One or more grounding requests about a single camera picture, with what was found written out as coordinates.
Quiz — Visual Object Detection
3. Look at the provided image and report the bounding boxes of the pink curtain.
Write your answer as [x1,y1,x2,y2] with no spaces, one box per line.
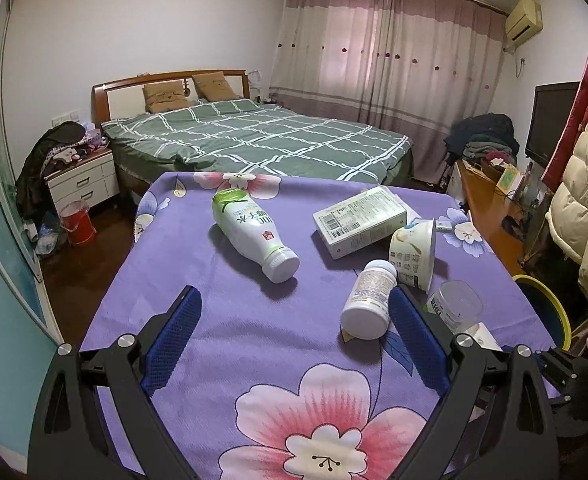
[269,0,507,173]

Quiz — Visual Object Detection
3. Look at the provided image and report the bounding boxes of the pile of dark clothes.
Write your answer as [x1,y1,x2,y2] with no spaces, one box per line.
[444,113,520,171]

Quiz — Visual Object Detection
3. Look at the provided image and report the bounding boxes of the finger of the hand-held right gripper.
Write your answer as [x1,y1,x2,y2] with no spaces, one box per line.
[534,347,587,386]
[549,382,588,413]

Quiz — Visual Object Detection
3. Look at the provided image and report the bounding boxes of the brown cat-face pillow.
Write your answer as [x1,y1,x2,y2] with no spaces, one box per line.
[192,73,241,102]
[142,80,192,113]

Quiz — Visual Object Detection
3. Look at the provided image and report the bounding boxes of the green framed card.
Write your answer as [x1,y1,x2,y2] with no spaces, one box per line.
[496,165,525,196]

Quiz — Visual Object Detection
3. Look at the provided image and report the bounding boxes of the beige air conditioner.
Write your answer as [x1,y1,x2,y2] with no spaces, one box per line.
[504,0,543,43]

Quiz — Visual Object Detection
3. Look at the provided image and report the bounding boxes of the clear plastic jar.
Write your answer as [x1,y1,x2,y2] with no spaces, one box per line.
[426,280,485,336]

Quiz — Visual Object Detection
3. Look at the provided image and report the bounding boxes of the wooden desk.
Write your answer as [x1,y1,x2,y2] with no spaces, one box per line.
[454,160,550,277]

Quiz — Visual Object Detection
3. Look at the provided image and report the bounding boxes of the red hanging garment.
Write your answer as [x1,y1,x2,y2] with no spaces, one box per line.
[541,35,588,193]

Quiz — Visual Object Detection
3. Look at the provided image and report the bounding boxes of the white green cardboard box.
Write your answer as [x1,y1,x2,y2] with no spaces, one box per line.
[312,186,409,261]

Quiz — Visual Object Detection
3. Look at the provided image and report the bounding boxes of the yellow-rimmed dark bin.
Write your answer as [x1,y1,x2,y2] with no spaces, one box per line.
[511,274,572,351]

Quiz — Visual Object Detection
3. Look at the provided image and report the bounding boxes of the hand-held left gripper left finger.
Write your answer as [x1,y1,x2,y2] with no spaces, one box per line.
[26,285,203,480]

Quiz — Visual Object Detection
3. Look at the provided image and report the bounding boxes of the small white carton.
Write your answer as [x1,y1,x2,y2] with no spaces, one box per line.
[456,322,502,353]

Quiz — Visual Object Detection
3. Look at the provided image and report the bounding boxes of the white pill bottle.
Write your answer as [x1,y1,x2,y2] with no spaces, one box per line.
[340,259,399,340]

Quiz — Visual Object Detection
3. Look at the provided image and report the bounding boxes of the black television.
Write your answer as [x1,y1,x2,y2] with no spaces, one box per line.
[525,81,581,167]

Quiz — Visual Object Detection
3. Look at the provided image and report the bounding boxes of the white nightstand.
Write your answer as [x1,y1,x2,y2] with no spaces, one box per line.
[44,147,121,216]

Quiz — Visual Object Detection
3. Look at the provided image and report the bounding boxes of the dark clothes heap on nightstand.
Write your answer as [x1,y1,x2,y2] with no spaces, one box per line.
[15,121,107,221]

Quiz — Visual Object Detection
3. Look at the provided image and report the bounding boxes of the red bucket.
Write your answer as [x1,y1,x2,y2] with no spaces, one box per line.
[59,200,97,247]

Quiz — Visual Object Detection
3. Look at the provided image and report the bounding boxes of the white green plastic bottle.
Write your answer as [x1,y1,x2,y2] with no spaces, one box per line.
[211,187,301,285]

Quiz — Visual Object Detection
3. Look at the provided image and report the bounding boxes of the plastic bags on floor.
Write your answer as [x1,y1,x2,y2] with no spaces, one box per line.
[26,210,70,258]

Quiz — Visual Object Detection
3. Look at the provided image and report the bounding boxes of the cream paper cup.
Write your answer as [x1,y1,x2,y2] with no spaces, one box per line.
[389,217,437,293]

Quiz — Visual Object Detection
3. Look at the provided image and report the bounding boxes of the wooden headboard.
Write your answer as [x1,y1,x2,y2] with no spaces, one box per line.
[91,69,250,123]

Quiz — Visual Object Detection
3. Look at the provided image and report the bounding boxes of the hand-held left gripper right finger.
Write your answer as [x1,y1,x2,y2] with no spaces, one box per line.
[386,285,560,480]

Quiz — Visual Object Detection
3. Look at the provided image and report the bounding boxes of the purple floral tablecloth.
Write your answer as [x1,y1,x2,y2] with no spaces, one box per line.
[79,171,560,480]

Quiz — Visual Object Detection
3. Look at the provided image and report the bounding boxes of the bed with green plaid cover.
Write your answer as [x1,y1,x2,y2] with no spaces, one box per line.
[91,69,415,186]

